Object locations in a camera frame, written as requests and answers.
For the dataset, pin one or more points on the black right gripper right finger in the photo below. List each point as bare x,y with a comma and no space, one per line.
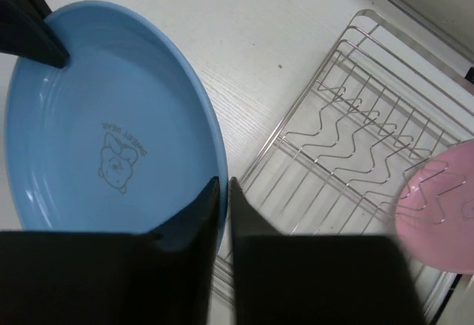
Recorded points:
310,279

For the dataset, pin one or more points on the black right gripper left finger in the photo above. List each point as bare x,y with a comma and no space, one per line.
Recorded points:
162,276

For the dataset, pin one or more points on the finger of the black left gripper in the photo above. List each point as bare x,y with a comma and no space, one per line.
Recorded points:
25,34

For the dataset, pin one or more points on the blue plate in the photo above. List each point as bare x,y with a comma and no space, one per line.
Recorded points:
119,140

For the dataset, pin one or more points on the pink plate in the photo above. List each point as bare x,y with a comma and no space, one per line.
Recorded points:
434,211

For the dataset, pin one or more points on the metal wire dish rack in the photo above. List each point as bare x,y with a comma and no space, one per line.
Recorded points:
379,106

